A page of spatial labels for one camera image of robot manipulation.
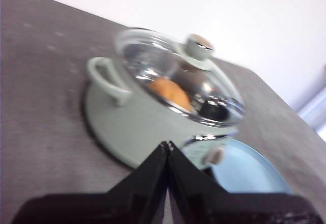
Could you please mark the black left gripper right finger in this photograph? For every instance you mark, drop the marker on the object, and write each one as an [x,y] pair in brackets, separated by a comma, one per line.
[216,208]

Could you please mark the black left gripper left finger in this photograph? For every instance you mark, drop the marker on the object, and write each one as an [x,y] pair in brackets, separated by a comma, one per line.
[127,203]

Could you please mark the brown potato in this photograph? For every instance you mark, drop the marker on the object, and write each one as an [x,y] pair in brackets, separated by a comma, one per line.
[170,91]

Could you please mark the glass lid with green knob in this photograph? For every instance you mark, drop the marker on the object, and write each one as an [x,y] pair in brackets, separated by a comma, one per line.
[198,48]

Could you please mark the blue round plate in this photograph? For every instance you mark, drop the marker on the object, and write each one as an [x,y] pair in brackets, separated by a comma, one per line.
[249,170]

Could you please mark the pale green electric steamer pot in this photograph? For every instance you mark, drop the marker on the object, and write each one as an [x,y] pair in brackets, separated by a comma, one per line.
[127,127]

